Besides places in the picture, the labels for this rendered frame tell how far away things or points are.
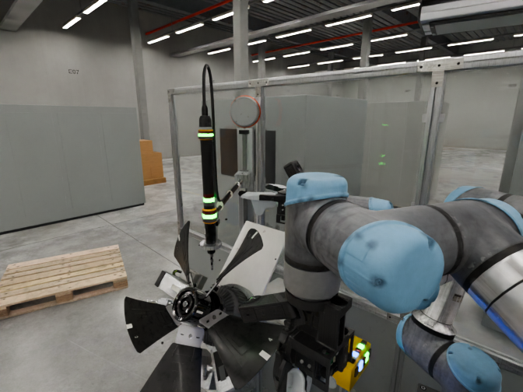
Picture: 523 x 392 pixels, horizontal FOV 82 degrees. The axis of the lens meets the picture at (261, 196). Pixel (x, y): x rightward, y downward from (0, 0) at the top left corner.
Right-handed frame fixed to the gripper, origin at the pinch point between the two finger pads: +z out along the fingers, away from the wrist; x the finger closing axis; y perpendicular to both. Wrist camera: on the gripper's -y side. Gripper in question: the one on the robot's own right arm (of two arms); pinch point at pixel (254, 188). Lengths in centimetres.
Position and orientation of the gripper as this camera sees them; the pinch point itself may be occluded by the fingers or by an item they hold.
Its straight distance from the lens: 83.2
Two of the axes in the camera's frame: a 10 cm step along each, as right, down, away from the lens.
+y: 0.0, 9.7, 2.5
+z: -8.5, -1.3, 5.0
